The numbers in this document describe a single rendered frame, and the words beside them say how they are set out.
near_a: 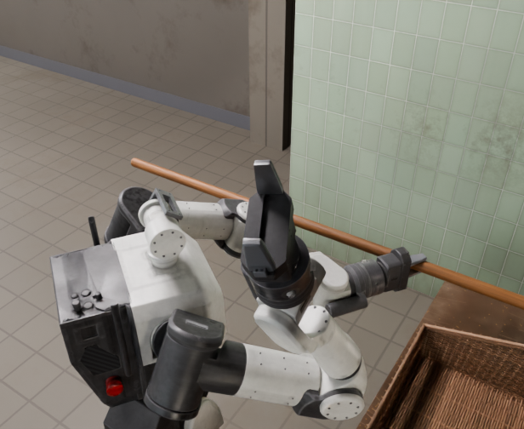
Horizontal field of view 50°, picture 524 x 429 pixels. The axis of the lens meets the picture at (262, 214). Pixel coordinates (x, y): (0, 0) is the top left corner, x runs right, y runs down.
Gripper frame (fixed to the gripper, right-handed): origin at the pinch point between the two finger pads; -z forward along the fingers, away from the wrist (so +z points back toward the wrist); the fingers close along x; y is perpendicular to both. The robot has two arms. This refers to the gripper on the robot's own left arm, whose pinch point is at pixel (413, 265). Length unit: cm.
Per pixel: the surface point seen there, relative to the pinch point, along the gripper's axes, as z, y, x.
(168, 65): -22, -375, 79
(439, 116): -83, -98, 17
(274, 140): -76, -270, 111
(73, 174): 73, -289, 117
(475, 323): -52, -21, 61
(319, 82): -49, -149, 15
